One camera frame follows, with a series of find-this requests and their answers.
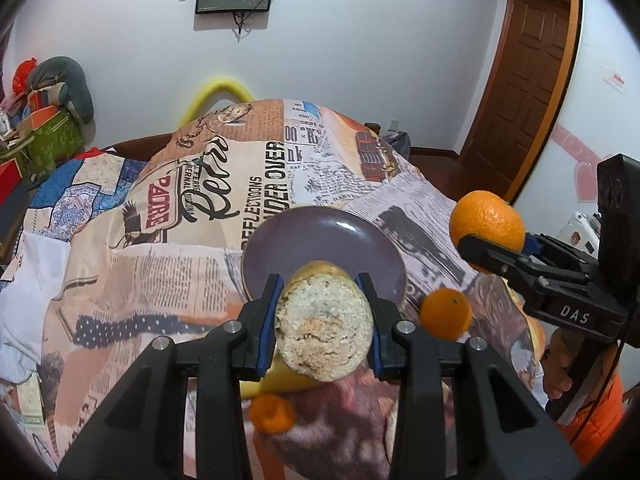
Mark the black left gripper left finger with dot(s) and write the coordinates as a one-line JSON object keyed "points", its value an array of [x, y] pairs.
{"points": [[137, 431]]}

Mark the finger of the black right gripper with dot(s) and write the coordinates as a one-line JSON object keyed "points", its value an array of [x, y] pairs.
{"points": [[507, 263]]}

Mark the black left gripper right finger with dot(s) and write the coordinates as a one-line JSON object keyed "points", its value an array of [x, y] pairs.
{"points": [[501, 430]]}

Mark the large orange fruit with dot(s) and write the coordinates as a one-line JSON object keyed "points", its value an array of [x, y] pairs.
{"points": [[488, 216]]}

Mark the cut corn cob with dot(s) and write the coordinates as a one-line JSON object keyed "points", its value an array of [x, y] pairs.
{"points": [[323, 322]]}

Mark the person's hand on handle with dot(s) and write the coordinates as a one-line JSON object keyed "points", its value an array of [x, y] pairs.
{"points": [[555, 362]]}

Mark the small orange on right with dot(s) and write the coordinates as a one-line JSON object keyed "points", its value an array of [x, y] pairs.
{"points": [[445, 313]]}

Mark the small orange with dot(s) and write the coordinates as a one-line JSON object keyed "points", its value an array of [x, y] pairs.
{"points": [[272, 414], [445, 313]]}

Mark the orange jacket sleeve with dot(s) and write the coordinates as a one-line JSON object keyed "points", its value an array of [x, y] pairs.
{"points": [[601, 425]]}

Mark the small orange at front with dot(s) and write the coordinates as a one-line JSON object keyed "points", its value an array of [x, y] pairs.
{"points": [[272, 414]]}

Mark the yellow banana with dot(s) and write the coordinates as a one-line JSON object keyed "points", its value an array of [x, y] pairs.
{"points": [[279, 379]]}

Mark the newspaper print bedspread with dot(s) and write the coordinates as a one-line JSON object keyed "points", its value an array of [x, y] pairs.
{"points": [[116, 250]]}

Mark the brown wooden door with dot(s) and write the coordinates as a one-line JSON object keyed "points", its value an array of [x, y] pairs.
{"points": [[523, 95]]}

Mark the purple round plate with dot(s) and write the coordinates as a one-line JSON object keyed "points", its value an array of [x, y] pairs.
{"points": [[287, 241]]}

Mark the blue patchwork quilt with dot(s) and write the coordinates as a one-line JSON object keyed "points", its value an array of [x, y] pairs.
{"points": [[78, 191]]}

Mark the green patterned bag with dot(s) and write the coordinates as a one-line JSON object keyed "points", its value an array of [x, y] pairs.
{"points": [[47, 147]]}

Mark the yellow foam tube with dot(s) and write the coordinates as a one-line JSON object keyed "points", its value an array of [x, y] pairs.
{"points": [[212, 92]]}

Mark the red white wall sticker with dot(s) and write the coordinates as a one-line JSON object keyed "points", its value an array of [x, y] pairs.
{"points": [[614, 79]]}

